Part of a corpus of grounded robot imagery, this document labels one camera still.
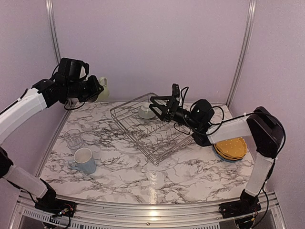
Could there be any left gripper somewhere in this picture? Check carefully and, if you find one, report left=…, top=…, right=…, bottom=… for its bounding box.
left=65, top=74, right=103, bottom=103

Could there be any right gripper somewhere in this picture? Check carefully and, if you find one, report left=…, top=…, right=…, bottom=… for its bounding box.
left=150, top=95, right=201, bottom=130

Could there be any green mug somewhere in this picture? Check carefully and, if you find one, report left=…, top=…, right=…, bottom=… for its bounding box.
left=94, top=77, right=110, bottom=103

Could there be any white ribbed bowl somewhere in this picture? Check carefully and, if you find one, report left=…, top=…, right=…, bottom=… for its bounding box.
left=138, top=102, right=155, bottom=119

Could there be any clear glass back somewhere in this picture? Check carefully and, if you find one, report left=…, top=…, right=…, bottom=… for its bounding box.
left=64, top=129, right=83, bottom=150

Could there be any light blue mug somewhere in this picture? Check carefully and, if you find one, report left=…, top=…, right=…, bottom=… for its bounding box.
left=68, top=147, right=96, bottom=175

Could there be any yellow plate front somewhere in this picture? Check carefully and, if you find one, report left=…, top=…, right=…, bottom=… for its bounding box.
left=213, top=146, right=246, bottom=160

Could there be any yellow plate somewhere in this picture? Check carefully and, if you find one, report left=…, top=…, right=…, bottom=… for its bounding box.
left=214, top=137, right=247, bottom=154
left=213, top=146, right=246, bottom=160

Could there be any yellow plate back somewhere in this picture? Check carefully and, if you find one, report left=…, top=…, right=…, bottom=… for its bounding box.
left=214, top=137, right=247, bottom=154

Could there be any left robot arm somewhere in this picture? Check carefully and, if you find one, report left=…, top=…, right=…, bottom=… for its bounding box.
left=0, top=58, right=106, bottom=215

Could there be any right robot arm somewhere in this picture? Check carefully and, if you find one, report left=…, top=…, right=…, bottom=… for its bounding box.
left=149, top=95, right=286, bottom=218

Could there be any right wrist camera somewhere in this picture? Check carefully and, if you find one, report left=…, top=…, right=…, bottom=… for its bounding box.
left=172, top=83, right=189, bottom=107

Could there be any wire dish rack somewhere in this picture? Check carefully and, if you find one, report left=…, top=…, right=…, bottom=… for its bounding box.
left=110, top=93, right=194, bottom=165

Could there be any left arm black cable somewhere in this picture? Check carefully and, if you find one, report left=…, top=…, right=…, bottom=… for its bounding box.
left=51, top=63, right=92, bottom=111

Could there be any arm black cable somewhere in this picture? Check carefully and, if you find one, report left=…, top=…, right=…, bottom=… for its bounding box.
left=175, top=104, right=286, bottom=158
left=51, top=63, right=92, bottom=111

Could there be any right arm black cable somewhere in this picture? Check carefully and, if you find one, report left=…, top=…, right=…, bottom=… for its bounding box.
left=175, top=104, right=286, bottom=158

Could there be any left aluminium post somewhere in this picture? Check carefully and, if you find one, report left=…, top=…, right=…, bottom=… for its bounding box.
left=45, top=0, right=61, bottom=64

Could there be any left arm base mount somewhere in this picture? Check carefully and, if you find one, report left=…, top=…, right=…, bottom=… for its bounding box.
left=35, top=198, right=76, bottom=218

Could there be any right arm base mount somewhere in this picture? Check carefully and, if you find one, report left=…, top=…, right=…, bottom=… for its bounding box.
left=219, top=200, right=262, bottom=219

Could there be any front aluminium rail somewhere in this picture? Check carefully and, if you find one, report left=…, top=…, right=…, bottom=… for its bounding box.
left=9, top=190, right=286, bottom=229

